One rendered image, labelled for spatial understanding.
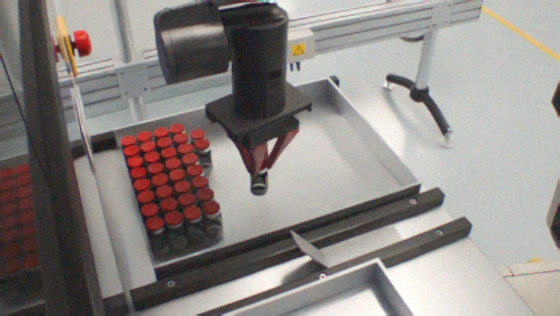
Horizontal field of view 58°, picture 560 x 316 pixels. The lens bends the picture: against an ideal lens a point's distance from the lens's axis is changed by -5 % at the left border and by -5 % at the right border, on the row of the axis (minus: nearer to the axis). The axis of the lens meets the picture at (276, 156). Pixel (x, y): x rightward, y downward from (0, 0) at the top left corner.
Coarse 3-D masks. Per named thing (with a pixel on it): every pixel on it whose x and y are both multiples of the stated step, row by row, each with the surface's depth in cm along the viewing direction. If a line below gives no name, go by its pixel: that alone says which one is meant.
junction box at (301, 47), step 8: (288, 32) 170; (296, 32) 171; (304, 32) 171; (312, 32) 170; (288, 40) 167; (296, 40) 168; (304, 40) 169; (312, 40) 170; (288, 48) 169; (296, 48) 170; (304, 48) 171; (312, 48) 173; (288, 56) 171; (296, 56) 172; (304, 56) 173; (312, 56) 175
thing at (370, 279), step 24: (360, 264) 56; (312, 288) 54; (336, 288) 57; (360, 288) 58; (384, 288) 56; (240, 312) 52; (264, 312) 54; (288, 312) 56; (312, 312) 55; (336, 312) 55; (360, 312) 55; (384, 312) 55; (408, 312) 52
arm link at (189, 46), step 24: (216, 0) 47; (240, 0) 47; (168, 24) 47; (192, 24) 47; (216, 24) 48; (168, 48) 46; (192, 48) 47; (216, 48) 48; (168, 72) 47; (192, 72) 48; (216, 72) 50
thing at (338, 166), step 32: (320, 96) 85; (128, 128) 74; (192, 128) 79; (320, 128) 79; (352, 128) 79; (224, 160) 74; (288, 160) 74; (320, 160) 74; (352, 160) 74; (384, 160) 72; (224, 192) 69; (288, 192) 69; (320, 192) 69; (352, 192) 69; (384, 192) 64; (416, 192) 66; (224, 224) 65; (256, 224) 65; (288, 224) 60; (320, 224) 62; (160, 256) 61; (192, 256) 57; (224, 256) 59
